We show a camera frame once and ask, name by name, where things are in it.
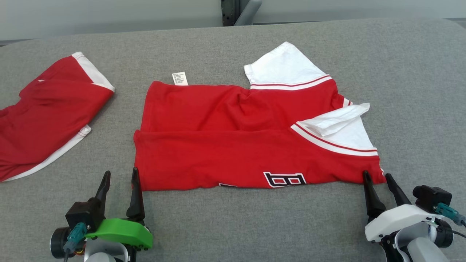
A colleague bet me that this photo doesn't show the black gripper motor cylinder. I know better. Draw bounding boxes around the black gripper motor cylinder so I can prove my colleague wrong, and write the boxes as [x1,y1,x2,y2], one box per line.
[431,218,454,249]
[50,227,88,259]

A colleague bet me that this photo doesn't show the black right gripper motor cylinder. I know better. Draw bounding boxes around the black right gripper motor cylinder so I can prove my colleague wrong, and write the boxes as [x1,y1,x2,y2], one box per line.
[431,218,454,249]

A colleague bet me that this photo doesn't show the grey fabric sofa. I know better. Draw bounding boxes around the grey fabric sofa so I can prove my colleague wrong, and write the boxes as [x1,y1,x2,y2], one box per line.
[0,18,466,262]

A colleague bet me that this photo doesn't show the red shorts with white trim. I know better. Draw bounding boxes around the red shorts with white trim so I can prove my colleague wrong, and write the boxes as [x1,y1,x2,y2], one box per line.
[0,52,115,182]

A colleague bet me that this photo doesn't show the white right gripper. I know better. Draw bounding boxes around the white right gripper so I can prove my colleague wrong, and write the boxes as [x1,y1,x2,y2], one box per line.
[363,170,437,242]

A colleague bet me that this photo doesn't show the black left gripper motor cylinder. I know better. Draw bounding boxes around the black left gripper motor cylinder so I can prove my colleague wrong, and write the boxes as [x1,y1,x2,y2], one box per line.
[50,227,88,259]

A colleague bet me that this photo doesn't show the black right cable teal plug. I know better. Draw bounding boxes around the black right cable teal plug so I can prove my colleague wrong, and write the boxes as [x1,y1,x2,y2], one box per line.
[435,203,466,239]

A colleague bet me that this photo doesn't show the grey metal post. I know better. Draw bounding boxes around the grey metal post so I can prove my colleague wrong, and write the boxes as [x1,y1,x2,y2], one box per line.
[221,0,262,27]

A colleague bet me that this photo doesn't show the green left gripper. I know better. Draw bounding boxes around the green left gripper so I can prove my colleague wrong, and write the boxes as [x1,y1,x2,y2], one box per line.
[85,167,153,250]

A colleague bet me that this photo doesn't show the red jersey with white trim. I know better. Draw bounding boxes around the red jersey with white trim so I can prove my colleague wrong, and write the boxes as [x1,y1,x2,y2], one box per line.
[133,41,386,191]

